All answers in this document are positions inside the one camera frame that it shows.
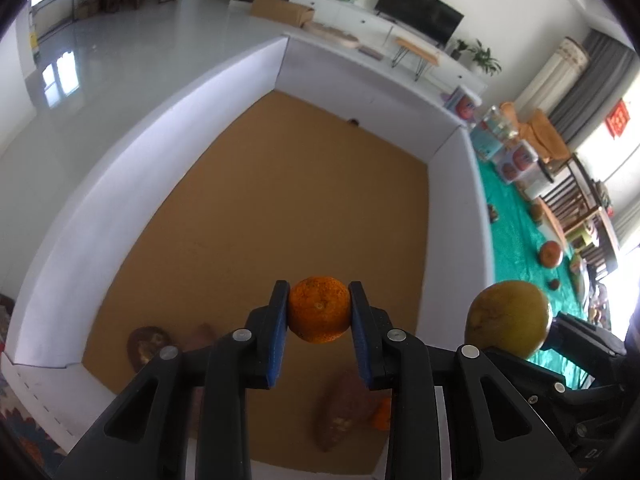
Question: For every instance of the tangerine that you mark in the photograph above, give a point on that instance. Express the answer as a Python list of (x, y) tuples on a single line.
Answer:
[(320, 312), (382, 412)]

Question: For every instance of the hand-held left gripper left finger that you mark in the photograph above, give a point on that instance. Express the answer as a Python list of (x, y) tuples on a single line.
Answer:
[(277, 340)]

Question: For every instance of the red apple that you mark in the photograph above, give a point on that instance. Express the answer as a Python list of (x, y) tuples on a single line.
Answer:
[(550, 253)]

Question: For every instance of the white cardboard box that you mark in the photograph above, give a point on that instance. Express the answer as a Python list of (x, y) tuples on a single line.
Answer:
[(300, 210)]

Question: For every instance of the pink label can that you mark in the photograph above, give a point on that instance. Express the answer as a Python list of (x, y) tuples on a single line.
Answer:
[(462, 105), (520, 160)]

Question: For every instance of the brown cardboard box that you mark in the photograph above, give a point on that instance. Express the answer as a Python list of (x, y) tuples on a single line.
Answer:
[(282, 10)]

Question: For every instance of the small wooden hairpin table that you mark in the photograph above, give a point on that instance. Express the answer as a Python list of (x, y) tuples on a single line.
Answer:
[(417, 50)]

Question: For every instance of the large leafy potted plant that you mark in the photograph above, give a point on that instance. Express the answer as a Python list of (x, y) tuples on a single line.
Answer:
[(484, 57)]

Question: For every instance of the black television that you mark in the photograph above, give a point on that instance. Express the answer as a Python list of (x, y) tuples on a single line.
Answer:
[(420, 10)]

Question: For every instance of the small green potted plant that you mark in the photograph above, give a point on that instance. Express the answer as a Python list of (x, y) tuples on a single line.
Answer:
[(459, 49)]

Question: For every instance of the dark wooden bench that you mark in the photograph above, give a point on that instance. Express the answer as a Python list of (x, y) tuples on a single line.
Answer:
[(580, 200)]

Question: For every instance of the red wall hanging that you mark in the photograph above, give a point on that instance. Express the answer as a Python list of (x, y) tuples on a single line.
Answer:
[(619, 117)]

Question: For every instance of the white standing air conditioner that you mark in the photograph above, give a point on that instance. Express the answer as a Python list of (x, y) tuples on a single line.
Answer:
[(557, 72)]

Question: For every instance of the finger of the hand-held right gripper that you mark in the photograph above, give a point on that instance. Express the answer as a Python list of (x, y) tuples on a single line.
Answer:
[(542, 382), (575, 332)]

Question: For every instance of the white television cabinet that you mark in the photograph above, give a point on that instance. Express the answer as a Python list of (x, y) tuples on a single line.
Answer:
[(350, 12)]

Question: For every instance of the small sweet potato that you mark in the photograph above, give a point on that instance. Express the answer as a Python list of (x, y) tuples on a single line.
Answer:
[(200, 335)]

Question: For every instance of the green tablecloth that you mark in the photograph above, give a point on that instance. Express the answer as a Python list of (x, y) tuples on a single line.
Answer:
[(515, 240)]

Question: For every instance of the clear jar black lid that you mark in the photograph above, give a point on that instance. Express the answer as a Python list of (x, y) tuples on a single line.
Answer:
[(537, 185)]

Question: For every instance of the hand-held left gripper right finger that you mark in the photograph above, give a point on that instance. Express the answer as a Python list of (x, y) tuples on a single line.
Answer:
[(362, 340)]

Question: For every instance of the grey curtain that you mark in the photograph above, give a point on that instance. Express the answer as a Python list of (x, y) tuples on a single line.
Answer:
[(595, 75)]

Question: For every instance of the round wooden board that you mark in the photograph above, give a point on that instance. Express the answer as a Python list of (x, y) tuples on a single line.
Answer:
[(332, 34)]

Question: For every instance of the large sweet potato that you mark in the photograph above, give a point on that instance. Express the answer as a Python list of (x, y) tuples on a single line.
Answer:
[(342, 410)]

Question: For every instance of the yellow green orange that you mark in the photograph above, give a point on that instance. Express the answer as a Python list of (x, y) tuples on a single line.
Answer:
[(507, 317)]

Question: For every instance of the teal glass jar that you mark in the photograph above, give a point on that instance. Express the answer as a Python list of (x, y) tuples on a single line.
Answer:
[(492, 130)]

